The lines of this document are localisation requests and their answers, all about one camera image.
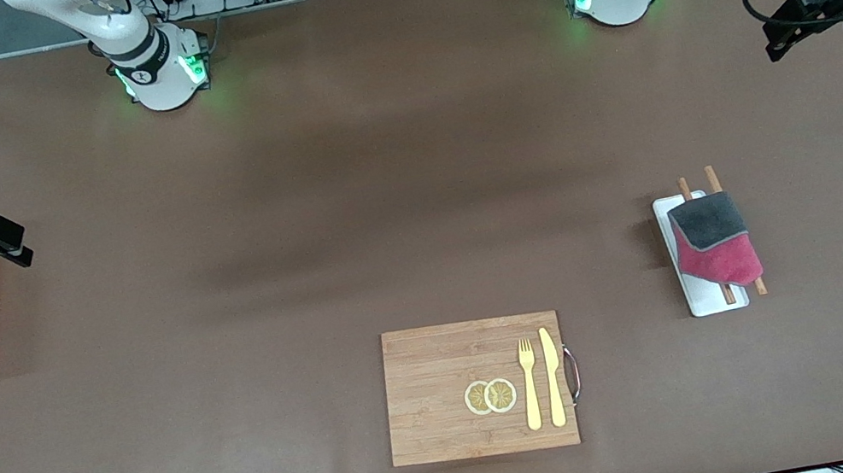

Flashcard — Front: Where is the red and grey cloth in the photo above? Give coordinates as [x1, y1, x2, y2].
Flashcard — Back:
[664, 185, 768, 300]

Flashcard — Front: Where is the white rectangular tray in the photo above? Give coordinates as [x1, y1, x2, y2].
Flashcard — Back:
[650, 184, 752, 323]

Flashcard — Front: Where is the yellow knife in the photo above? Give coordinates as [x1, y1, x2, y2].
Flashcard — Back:
[535, 324, 571, 430]

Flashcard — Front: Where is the yellow fork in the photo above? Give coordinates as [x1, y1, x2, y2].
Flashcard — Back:
[512, 336, 549, 433]

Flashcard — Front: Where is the bamboo cutting board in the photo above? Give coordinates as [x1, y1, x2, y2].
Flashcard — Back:
[370, 301, 584, 473]

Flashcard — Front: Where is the lemon slice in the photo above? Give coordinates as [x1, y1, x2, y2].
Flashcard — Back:
[461, 379, 497, 418]
[482, 376, 521, 416]

